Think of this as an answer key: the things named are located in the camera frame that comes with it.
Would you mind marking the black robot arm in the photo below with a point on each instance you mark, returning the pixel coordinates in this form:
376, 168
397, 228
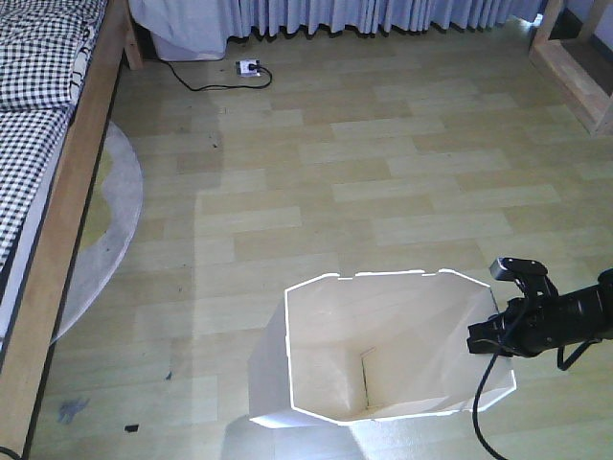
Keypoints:
583, 317

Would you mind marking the floor power outlet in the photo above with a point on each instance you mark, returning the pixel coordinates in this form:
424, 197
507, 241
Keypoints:
248, 68

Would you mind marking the grey yellow round rug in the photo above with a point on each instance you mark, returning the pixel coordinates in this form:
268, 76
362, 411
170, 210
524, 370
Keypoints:
110, 225

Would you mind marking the wooden shelf frame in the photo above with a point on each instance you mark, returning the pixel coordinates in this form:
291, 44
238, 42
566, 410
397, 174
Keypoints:
565, 62

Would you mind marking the white curtain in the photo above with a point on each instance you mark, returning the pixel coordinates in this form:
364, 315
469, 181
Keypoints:
199, 30

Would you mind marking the white trash bin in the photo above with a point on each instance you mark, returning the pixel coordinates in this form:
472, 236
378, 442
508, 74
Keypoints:
375, 347

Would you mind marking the black white checkered bedding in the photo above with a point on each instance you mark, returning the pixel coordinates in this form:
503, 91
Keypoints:
46, 47

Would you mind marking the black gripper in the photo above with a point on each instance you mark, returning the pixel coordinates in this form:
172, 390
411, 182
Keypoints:
534, 334

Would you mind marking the wooden bed frame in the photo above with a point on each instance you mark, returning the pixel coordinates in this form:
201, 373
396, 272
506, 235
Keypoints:
29, 350

